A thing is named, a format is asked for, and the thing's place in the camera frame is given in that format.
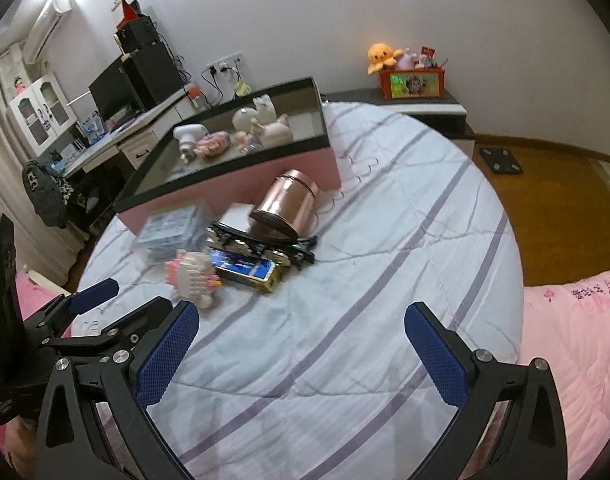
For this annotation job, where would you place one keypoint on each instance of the white desk with drawers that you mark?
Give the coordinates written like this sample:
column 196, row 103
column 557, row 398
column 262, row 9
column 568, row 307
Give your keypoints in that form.
column 140, row 152

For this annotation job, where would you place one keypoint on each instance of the pink plush toy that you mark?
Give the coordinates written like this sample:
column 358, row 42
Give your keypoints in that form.
column 406, row 60

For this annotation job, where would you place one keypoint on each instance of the orange octopus plush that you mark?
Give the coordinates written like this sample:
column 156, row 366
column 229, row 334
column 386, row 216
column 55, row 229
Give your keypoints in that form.
column 384, row 57

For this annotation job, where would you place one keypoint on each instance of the pale pig figurine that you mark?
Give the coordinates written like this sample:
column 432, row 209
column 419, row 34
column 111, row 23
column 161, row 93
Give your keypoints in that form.
column 275, row 132

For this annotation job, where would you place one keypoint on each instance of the pink floral quilt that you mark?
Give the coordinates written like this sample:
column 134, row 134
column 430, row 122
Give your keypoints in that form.
column 575, row 350

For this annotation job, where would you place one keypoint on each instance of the black speaker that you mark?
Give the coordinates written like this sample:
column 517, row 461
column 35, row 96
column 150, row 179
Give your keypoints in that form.
column 137, row 35

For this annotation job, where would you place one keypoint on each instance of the white air conditioner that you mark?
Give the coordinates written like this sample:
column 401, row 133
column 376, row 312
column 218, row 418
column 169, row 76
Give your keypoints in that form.
column 45, row 30

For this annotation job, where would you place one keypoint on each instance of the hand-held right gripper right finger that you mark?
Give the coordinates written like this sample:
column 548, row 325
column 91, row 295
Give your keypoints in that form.
column 435, row 355

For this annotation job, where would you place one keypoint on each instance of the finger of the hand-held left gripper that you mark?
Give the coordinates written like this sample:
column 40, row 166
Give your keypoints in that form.
column 135, row 317
column 92, row 294

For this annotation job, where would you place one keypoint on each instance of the clear bottle red cap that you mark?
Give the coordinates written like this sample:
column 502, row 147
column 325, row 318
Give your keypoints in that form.
column 197, row 97

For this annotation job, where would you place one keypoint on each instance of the white curtain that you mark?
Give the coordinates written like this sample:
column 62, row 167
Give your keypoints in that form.
column 0, row 160

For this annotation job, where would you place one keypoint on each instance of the blue yellow snack bag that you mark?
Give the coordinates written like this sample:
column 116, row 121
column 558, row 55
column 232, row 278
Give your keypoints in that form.
column 241, row 90

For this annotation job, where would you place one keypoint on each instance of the pink white block figure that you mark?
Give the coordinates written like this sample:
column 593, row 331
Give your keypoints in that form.
column 195, row 272

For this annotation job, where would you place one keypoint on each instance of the small pink doll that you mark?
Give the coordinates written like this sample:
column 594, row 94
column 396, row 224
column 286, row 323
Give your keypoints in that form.
column 19, row 86

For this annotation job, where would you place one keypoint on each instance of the red toy box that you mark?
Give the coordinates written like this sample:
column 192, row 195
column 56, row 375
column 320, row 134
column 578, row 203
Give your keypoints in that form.
column 415, row 85

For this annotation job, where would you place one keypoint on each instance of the black patterned jacket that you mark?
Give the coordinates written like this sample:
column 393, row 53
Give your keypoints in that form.
column 42, row 195

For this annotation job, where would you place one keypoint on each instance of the white wall socket strip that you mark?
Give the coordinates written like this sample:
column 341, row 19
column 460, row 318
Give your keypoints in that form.
column 225, row 62

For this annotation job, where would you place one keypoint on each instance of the bag of pink blocks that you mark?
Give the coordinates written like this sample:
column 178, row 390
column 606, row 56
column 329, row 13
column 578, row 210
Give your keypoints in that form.
column 215, row 145

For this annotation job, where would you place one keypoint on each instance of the clear plastic box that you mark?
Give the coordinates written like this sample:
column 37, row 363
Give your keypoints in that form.
column 172, row 230

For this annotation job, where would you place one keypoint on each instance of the blue white desk box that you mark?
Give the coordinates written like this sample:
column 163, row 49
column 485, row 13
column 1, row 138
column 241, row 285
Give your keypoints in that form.
column 91, row 130

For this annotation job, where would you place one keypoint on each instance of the pink box with black rim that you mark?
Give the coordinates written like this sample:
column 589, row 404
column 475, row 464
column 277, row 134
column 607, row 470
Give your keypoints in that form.
column 295, row 170

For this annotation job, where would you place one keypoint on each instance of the white glass-door cabinet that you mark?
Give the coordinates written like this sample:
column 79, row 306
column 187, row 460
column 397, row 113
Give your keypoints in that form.
column 40, row 115

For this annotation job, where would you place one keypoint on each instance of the small white box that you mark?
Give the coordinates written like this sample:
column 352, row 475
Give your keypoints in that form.
column 235, row 217

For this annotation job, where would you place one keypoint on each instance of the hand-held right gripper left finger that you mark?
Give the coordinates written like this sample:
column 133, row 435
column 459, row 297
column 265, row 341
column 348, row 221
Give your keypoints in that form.
column 167, row 355

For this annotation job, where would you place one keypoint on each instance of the black computer tower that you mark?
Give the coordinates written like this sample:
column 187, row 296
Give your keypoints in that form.
column 155, row 75

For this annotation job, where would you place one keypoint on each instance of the black floor scale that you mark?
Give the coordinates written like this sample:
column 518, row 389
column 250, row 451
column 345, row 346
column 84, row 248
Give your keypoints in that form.
column 500, row 160

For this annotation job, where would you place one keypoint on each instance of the white nail lamp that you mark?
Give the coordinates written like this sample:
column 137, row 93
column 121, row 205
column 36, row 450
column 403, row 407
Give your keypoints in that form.
column 190, row 135

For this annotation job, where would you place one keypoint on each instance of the small pale figurine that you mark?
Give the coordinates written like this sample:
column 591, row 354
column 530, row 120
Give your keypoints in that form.
column 245, row 139

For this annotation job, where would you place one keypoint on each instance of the blue gold box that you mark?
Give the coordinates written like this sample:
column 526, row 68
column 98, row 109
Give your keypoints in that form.
column 245, row 270

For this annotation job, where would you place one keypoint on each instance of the black computer monitor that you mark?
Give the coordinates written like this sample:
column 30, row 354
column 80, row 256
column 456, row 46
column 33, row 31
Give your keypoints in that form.
column 110, row 90

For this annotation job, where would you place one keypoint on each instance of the rose gold canister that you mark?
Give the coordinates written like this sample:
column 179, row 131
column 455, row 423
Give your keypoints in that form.
column 290, row 195

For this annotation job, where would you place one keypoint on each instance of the white cat figurine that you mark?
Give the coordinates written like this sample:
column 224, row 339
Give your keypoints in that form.
column 247, row 119

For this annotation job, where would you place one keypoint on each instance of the red triangular ornament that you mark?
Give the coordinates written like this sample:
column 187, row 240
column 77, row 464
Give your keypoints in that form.
column 127, row 12

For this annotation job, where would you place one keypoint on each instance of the white striped quilt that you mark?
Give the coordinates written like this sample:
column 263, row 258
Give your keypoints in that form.
column 335, row 335

